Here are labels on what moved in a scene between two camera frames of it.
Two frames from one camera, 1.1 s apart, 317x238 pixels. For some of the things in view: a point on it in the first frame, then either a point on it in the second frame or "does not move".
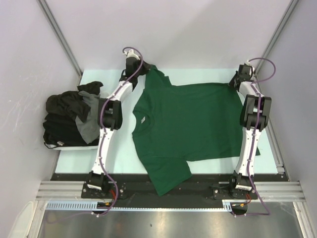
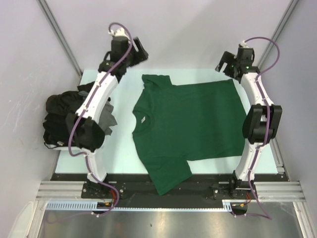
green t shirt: x=174 y=126 does not move
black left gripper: x=146 y=68 -> x=140 y=55
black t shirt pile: x=62 y=109 does not move
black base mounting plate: x=135 y=187 does not move
